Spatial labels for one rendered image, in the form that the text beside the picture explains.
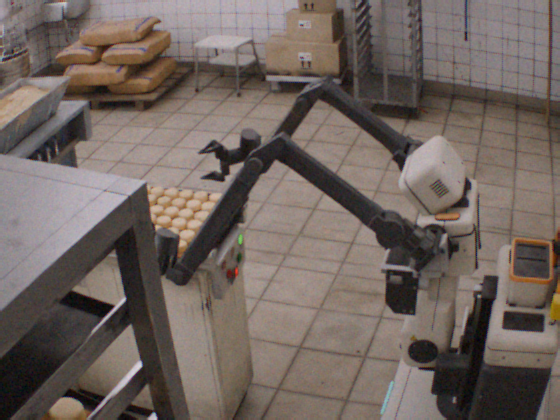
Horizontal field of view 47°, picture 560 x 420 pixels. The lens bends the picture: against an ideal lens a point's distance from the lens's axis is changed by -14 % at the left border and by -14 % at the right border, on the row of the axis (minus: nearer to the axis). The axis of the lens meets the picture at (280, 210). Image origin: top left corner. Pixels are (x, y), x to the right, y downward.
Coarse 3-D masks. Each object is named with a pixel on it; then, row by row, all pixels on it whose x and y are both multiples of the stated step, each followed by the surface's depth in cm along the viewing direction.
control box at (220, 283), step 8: (232, 232) 247; (240, 232) 248; (232, 240) 242; (224, 248) 238; (240, 248) 250; (216, 256) 234; (224, 256) 235; (232, 264) 243; (240, 264) 252; (216, 272) 232; (224, 272) 237; (232, 272) 244; (216, 280) 234; (224, 280) 237; (216, 288) 235; (224, 288) 238; (216, 296) 237
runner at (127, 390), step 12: (132, 372) 73; (120, 384) 75; (132, 384) 73; (144, 384) 75; (108, 396) 73; (120, 396) 71; (132, 396) 73; (96, 408) 72; (108, 408) 69; (120, 408) 71
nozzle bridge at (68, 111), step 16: (64, 112) 264; (80, 112) 270; (48, 128) 251; (64, 128) 272; (80, 128) 274; (32, 144) 239; (48, 144) 262; (64, 144) 269; (48, 160) 257; (64, 160) 286
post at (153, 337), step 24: (120, 192) 63; (144, 192) 65; (144, 216) 66; (120, 240) 66; (144, 240) 66; (120, 264) 68; (144, 264) 67; (144, 288) 68; (144, 312) 69; (144, 336) 71; (168, 336) 73; (144, 360) 73; (168, 360) 74; (168, 384) 74; (168, 408) 76
